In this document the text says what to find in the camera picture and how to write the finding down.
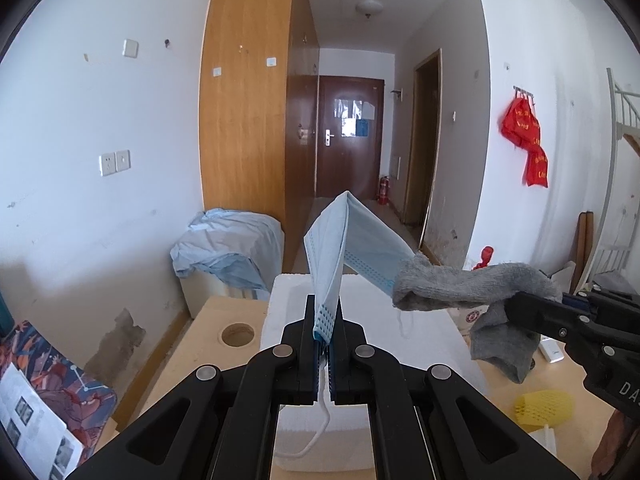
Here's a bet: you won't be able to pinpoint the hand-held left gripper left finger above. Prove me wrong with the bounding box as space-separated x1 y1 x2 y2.
65 295 321 480

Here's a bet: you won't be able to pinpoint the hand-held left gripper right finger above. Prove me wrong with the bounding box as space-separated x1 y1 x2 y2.
330 297 581 480

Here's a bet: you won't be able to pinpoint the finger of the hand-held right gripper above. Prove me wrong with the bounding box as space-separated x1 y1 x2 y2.
559 287 640 334
505 292 622 357

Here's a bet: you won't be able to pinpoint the yellow foam fruit net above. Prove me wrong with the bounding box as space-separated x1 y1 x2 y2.
515 390 576 428

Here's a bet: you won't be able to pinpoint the grey sock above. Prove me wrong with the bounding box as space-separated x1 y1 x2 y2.
391 252 565 386

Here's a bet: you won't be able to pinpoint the blue face mask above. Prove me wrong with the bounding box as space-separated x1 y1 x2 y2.
276 190 417 461

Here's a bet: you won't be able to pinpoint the person's right hand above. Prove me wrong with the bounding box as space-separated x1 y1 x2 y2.
589 407 632 471

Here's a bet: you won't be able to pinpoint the leaning wooden boards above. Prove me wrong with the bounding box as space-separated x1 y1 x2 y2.
575 211 597 293

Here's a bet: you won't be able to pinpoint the white foam box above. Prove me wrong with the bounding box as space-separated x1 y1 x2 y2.
257 272 488 471

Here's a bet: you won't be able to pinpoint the red plastic bag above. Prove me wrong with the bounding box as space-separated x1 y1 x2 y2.
500 95 543 149
522 145 549 189

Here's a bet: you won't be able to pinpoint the light blue cloth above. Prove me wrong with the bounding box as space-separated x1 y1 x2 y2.
170 208 285 302

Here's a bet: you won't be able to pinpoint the white metal bunk bed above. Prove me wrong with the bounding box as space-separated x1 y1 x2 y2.
575 67 640 301

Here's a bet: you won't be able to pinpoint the brown entrance door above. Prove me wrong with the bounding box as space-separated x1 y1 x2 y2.
316 75 386 198

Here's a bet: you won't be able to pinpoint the floral printed cushion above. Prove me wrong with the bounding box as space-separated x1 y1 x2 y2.
0 320 118 461

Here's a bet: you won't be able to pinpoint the wooden wardrobe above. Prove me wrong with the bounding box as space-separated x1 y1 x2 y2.
198 0 321 273

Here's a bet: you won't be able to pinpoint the printed booklet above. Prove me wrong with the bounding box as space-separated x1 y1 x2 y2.
0 362 86 480

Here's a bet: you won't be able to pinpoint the wooden side door frame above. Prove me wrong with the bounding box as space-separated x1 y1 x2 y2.
402 49 444 252

